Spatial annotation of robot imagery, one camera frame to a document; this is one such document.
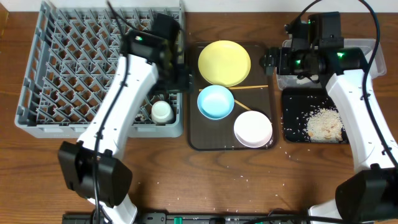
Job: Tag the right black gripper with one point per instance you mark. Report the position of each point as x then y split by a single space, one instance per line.
284 54

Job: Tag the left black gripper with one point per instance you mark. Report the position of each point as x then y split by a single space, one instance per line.
185 82

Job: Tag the white plastic cup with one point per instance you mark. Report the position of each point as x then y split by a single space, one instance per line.
162 113

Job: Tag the rice and food scraps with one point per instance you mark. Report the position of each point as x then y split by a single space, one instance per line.
324 125

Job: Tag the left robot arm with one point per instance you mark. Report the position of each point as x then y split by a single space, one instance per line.
92 166

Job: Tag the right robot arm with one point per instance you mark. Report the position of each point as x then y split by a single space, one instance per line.
345 69

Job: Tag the black waste tray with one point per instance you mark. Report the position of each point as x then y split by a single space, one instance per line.
297 103

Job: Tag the wooden chopstick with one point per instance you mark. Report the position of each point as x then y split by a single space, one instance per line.
242 105
234 87

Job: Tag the light blue bowl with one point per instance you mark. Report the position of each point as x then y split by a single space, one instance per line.
215 102

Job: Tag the yellow plate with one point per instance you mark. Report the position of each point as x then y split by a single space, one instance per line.
224 63

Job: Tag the dark brown serving tray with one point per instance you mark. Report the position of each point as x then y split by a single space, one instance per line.
208 135

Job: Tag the clear plastic bin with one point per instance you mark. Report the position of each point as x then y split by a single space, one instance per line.
378 67

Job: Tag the grey dish rack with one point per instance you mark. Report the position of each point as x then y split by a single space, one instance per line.
72 62

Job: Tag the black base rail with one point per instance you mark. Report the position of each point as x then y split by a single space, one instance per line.
162 218

